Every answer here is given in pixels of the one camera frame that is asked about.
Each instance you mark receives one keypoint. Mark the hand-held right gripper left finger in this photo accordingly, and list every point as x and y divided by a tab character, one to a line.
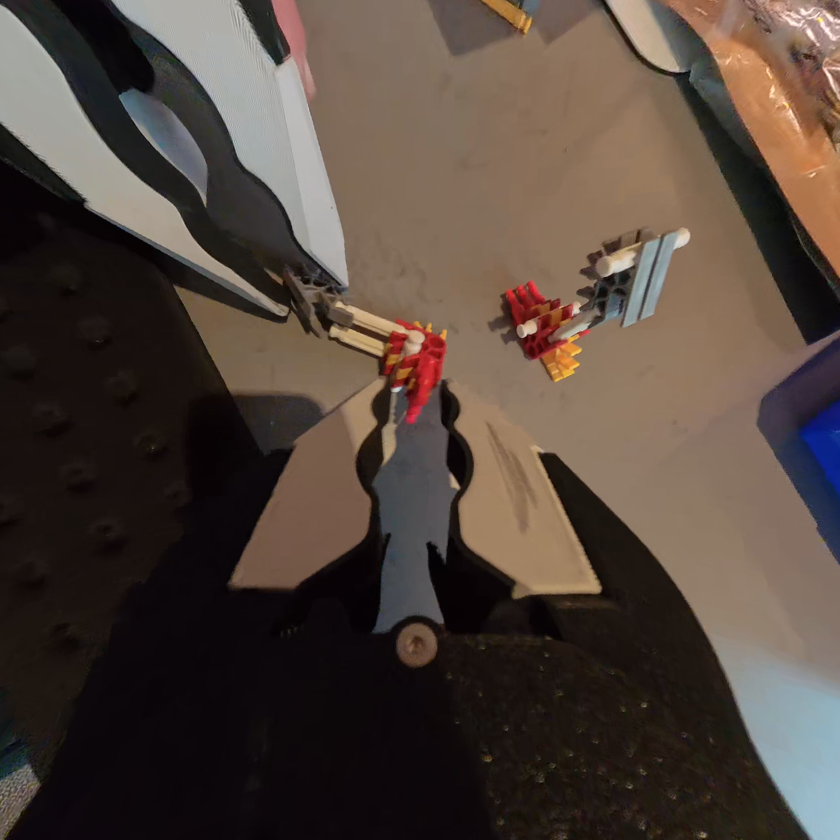
308	512

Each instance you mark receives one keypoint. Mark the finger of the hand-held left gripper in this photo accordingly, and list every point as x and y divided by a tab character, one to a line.
65	144
262	131

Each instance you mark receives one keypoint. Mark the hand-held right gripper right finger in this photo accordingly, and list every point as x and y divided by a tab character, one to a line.
525	525

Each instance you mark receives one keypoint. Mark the small red yellow toy assembly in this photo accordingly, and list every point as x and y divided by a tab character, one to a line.
417	354

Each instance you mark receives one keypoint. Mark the black dimpled plastic panel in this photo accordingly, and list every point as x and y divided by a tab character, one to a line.
98	426

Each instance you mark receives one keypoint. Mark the grey-topped red yellow toy assembly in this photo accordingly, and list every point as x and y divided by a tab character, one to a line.
590	302

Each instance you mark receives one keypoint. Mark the yellow toy rod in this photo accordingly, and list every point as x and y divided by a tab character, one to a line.
508	14

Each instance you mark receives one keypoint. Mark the blue plastic bin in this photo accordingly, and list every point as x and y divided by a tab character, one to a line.
823	446

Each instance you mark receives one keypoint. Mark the orange toy parts bag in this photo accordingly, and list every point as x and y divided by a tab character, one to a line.
774	118

